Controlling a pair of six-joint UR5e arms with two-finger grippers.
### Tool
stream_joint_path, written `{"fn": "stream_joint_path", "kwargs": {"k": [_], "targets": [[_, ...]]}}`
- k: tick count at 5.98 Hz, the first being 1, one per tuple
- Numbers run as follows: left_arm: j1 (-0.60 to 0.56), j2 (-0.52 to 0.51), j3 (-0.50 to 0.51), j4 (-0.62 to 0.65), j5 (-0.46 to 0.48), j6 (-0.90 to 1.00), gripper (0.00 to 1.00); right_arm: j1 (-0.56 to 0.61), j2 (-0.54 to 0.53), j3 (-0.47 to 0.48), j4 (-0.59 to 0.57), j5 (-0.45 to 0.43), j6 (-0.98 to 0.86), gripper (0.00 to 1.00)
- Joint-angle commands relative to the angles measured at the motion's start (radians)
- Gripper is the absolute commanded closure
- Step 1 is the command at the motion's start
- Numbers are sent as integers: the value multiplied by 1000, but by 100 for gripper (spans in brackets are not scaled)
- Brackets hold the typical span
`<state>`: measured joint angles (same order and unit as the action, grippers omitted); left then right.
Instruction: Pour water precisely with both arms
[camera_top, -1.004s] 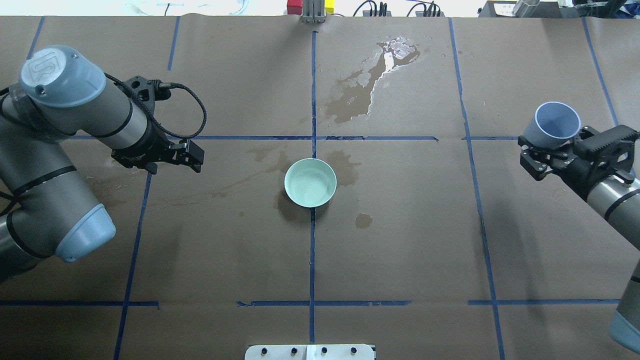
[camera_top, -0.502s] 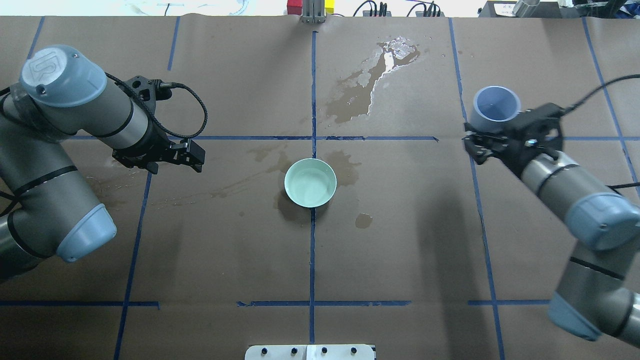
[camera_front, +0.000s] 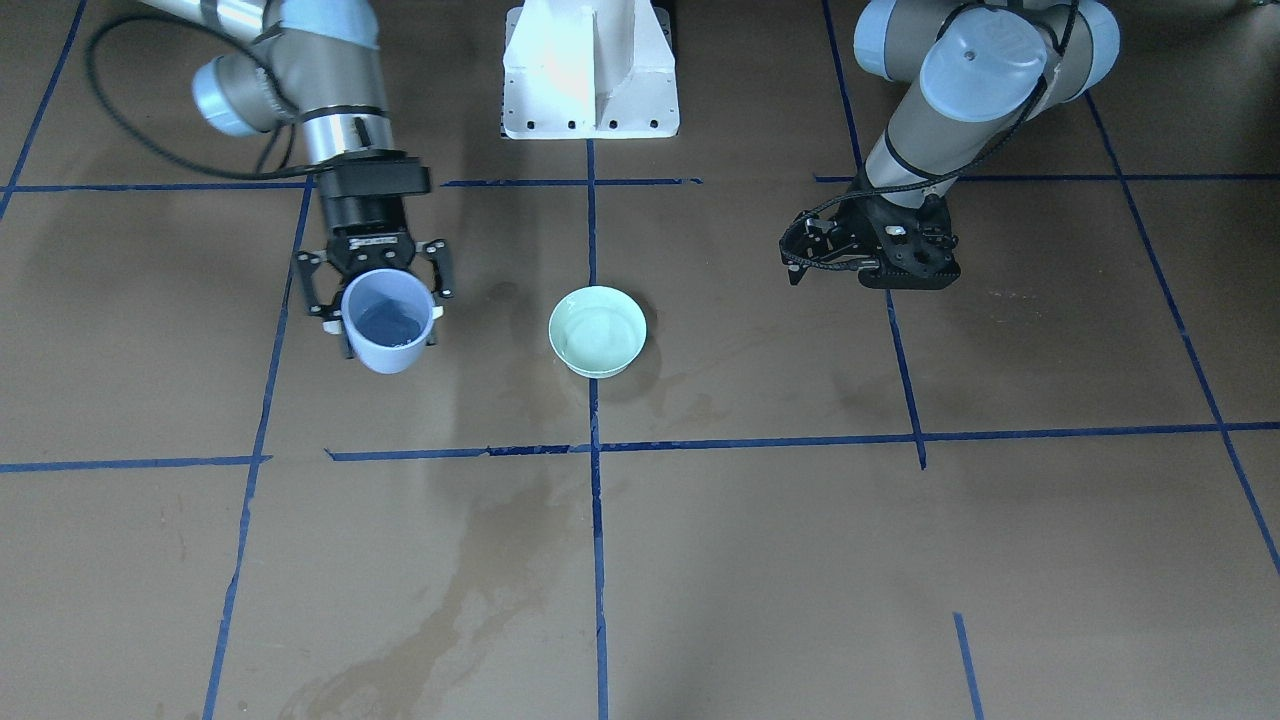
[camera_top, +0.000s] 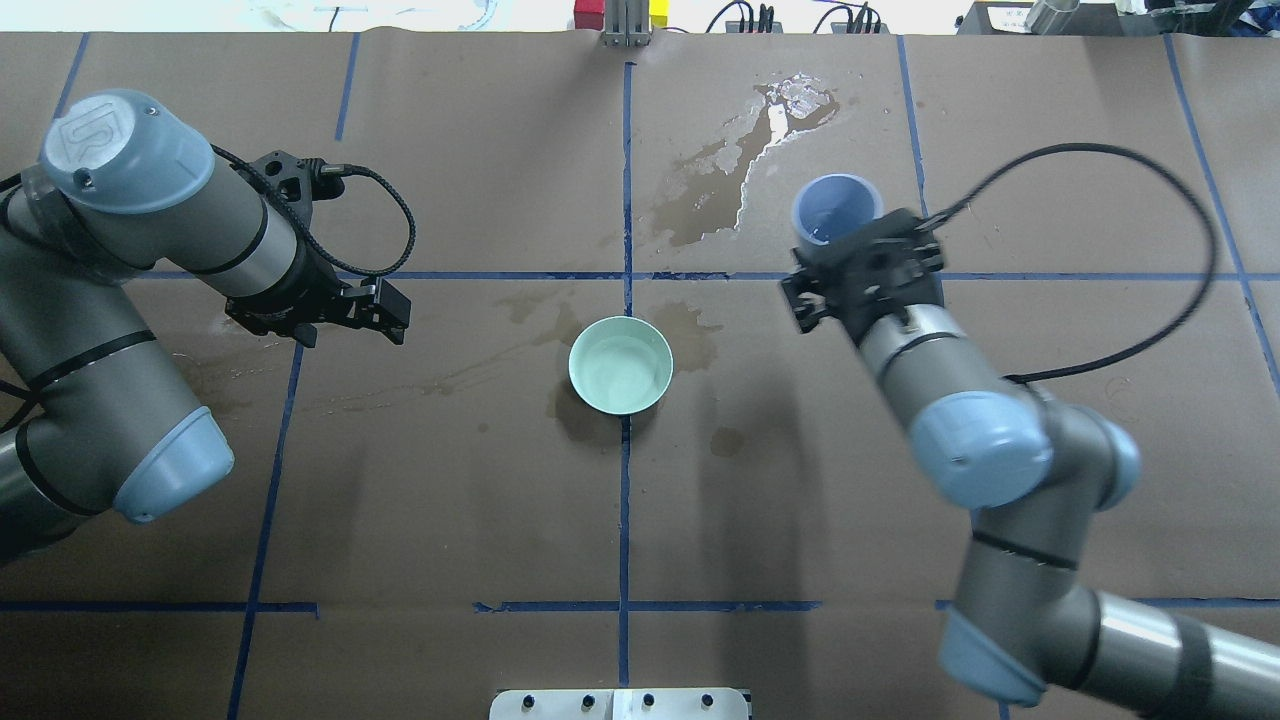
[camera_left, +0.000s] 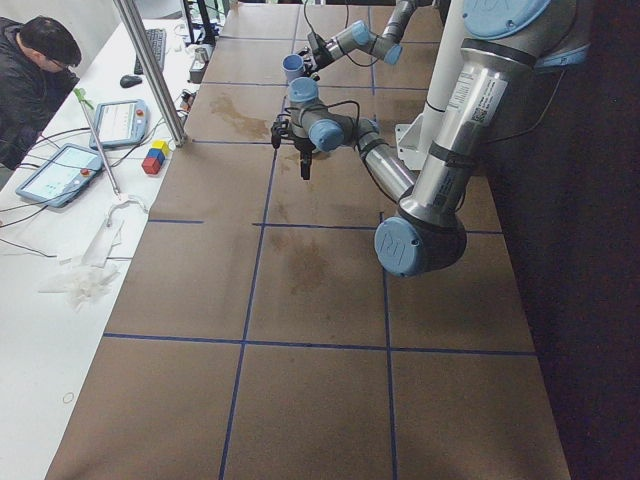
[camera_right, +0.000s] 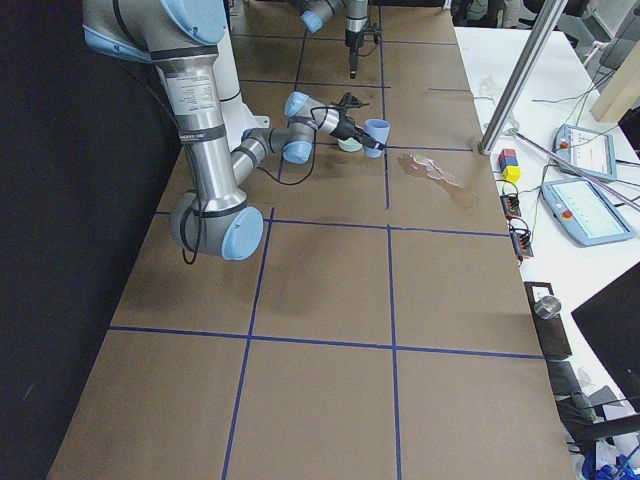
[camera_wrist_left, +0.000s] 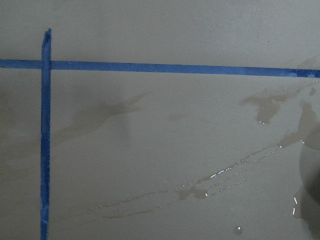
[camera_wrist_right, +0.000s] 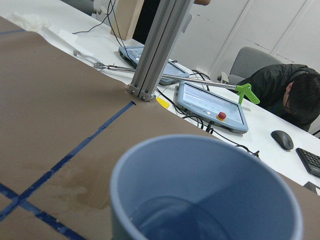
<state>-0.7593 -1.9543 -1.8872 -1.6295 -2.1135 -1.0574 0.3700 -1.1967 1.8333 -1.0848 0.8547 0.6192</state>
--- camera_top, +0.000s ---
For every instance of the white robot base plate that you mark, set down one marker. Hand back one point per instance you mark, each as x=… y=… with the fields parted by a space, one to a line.
x=623 y=703

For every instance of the aluminium frame post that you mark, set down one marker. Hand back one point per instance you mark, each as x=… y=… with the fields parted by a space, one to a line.
x=626 y=23

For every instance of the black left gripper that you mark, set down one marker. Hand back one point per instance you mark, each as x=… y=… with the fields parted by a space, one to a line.
x=296 y=300

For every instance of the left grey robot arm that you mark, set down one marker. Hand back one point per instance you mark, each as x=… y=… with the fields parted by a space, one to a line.
x=107 y=422

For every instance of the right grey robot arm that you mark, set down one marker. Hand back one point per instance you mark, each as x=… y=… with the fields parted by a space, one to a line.
x=1032 y=471

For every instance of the light blue plastic cup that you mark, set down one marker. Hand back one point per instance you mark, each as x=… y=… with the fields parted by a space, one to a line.
x=829 y=207

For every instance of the yellow block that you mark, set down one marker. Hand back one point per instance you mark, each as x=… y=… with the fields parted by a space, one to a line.
x=658 y=11

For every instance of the mint green bowl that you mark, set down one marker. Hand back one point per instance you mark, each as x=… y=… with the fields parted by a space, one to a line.
x=620 y=365

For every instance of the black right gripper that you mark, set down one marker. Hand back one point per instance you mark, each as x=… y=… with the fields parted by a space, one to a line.
x=872 y=282

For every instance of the red block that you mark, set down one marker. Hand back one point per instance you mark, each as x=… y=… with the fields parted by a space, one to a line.
x=588 y=14

